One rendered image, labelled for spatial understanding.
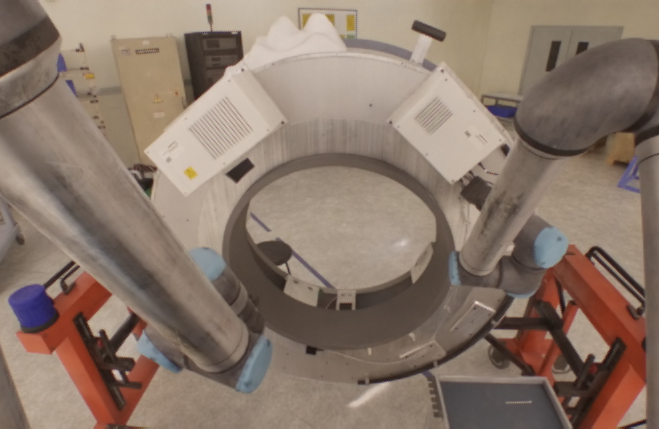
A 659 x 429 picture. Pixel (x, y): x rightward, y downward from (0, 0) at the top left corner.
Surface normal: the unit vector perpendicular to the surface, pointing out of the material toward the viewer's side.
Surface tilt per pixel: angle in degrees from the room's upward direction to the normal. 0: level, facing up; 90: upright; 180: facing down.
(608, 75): 66
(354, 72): 90
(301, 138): 90
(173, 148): 90
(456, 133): 90
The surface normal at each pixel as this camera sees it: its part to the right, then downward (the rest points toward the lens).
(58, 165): 0.76, 0.39
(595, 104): -0.50, 0.46
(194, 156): -0.07, 0.47
